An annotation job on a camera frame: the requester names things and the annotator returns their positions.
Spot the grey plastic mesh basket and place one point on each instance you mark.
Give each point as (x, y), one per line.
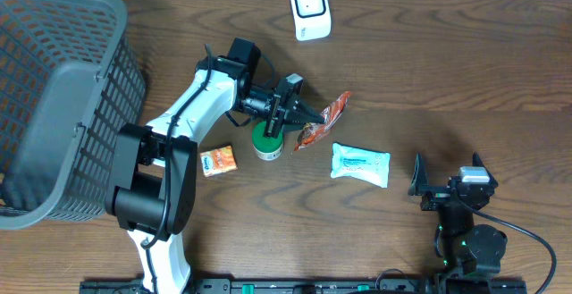
(69, 82)

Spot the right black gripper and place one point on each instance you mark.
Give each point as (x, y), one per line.
(437, 195)

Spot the green lid jar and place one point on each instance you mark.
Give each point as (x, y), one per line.
(267, 149)

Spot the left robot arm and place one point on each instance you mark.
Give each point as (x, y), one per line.
(152, 185)

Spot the white wet wipes pack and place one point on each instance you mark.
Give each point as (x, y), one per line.
(361, 164)

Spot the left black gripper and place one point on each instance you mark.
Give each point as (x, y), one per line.
(289, 94)

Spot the small orange box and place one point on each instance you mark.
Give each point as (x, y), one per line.
(218, 161)

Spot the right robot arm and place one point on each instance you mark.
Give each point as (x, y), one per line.
(471, 253)

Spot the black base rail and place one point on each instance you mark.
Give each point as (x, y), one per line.
(385, 285)

